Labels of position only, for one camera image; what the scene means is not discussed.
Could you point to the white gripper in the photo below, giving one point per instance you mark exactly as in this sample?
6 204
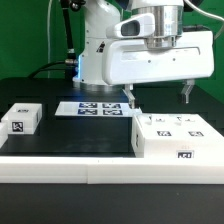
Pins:
128 58

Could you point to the white cabinet body box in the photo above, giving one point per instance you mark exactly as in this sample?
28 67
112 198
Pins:
173 147

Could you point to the small white cabinet top block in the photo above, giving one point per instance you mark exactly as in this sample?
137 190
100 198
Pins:
23 118

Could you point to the white marker base sheet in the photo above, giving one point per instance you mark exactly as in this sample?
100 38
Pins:
95 109

